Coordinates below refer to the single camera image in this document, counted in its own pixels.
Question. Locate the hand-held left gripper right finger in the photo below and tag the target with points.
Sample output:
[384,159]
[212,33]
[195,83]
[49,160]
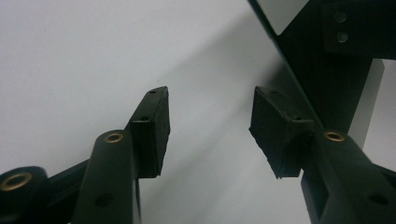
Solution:
[342,180]

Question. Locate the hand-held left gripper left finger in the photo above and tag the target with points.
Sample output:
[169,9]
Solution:
[109,174]

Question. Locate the large white paper sheet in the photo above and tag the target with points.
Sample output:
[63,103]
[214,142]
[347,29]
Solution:
[77,46]

